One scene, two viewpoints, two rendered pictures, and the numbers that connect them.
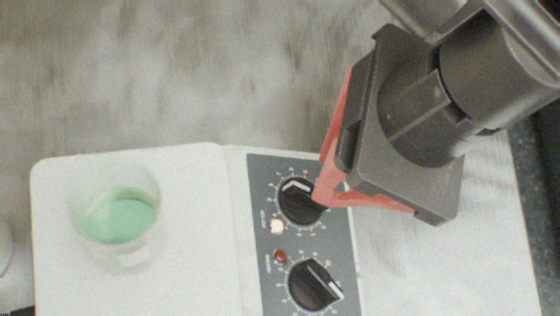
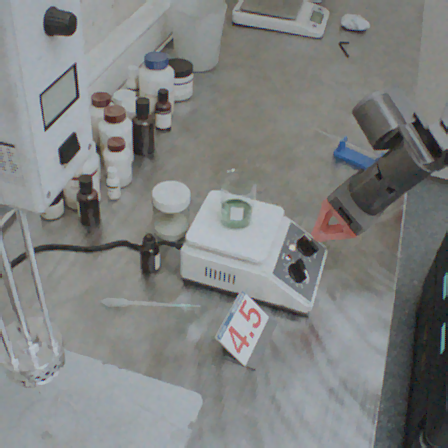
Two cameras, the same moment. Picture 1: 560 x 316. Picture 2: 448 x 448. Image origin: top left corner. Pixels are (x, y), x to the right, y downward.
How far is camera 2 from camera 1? 41 cm
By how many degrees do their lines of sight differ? 30
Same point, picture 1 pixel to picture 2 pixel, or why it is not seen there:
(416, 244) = (345, 292)
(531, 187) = (399, 422)
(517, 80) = (405, 158)
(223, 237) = (271, 233)
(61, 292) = (202, 226)
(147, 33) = (268, 196)
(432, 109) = (370, 176)
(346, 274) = (312, 280)
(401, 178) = (350, 205)
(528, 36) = (413, 145)
